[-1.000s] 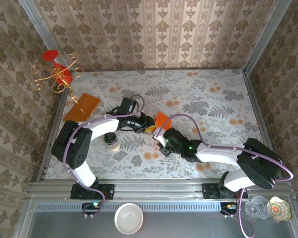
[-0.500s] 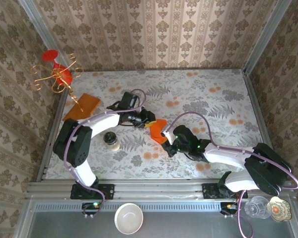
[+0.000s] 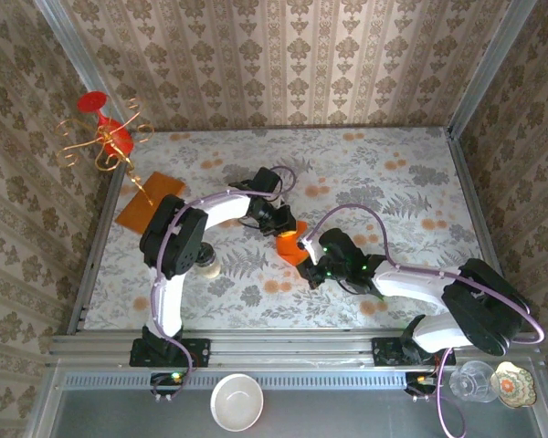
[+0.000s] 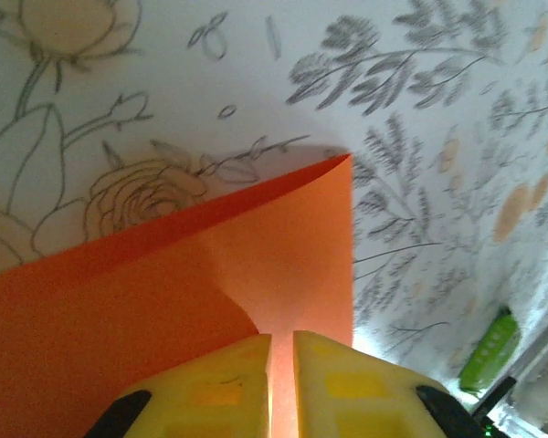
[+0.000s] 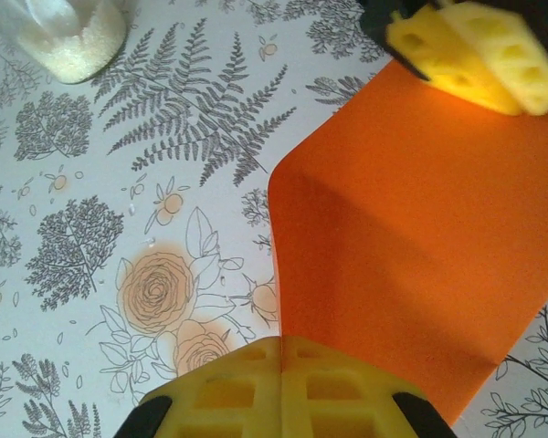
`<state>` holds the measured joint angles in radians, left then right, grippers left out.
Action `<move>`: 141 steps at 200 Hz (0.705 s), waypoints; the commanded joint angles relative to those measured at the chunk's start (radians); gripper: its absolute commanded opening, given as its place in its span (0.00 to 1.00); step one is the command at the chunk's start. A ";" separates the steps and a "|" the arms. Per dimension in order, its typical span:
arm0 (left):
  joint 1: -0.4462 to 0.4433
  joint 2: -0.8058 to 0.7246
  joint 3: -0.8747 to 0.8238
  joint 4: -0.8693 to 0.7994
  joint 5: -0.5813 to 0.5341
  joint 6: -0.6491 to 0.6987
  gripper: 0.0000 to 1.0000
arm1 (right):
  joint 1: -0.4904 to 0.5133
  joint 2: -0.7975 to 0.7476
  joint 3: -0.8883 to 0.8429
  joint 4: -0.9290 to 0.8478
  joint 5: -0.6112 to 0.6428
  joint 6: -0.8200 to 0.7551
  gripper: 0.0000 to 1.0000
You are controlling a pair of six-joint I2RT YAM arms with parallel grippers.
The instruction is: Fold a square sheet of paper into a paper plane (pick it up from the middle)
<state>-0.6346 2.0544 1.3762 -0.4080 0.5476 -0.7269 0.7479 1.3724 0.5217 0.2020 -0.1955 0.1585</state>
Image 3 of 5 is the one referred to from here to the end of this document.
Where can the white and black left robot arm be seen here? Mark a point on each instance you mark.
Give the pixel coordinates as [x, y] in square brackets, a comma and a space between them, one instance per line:
[169, 305]

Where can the glass jar with black lid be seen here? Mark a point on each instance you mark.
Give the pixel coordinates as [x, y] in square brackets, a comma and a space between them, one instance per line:
[210, 267]

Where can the orange wooden board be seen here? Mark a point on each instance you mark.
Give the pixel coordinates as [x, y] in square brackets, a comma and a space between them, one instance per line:
[164, 189]

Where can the small circuit board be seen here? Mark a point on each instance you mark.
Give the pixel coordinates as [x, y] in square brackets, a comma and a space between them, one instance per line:
[166, 378]
[420, 381]

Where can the clear glass cup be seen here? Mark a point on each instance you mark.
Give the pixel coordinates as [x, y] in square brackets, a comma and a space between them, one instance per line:
[470, 381]

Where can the white bowl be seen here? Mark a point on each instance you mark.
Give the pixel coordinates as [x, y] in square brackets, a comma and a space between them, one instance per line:
[237, 406]

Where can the patterned small dish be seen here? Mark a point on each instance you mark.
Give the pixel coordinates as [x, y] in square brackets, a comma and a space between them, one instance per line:
[511, 385]

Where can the red wine glass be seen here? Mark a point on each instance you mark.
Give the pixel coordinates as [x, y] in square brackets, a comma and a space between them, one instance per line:
[91, 101]

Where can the grey metal shelf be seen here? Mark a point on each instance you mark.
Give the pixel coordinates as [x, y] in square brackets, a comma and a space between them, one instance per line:
[119, 415]

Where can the aluminium cross rail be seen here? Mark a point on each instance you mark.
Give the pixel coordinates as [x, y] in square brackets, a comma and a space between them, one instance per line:
[292, 347]

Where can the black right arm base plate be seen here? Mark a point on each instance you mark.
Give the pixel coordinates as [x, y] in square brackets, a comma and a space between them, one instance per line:
[383, 353]

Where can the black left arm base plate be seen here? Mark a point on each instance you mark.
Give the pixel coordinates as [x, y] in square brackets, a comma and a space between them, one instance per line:
[196, 351]

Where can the aluminium side rail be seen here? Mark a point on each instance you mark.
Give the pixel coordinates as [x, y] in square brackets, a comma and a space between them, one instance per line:
[466, 182]
[86, 283]

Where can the aluminium frame post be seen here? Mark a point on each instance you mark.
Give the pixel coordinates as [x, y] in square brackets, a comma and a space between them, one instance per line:
[70, 45]
[502, 45]

